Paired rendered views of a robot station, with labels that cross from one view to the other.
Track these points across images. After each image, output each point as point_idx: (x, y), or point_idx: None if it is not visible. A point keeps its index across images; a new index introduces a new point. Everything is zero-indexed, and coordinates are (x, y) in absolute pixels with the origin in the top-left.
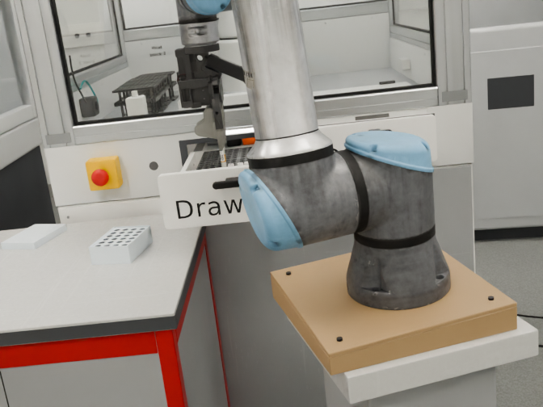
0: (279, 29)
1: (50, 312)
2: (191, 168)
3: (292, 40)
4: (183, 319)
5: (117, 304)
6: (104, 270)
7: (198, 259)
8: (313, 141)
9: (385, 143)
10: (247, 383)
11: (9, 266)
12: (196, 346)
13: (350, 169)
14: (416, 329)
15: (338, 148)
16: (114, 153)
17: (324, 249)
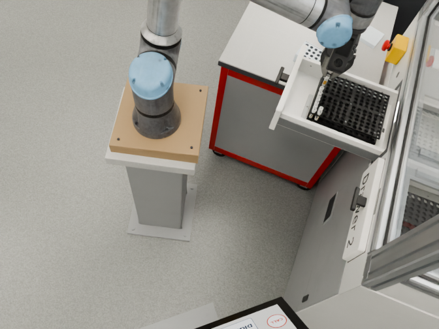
0: None
1: (252, 25)
2: (371, 88)
3: None
4: (247, 82)
5: (243, 46)
6: (289, 50)
7: None
8: (144, 29)
9: (138, 61)
10: (325, 185)
11: None
12: (266, 108)
13: (141, 53)
14: (119, 106)
15: (366, 181)
16: (407, 48)
17: (343, 200)
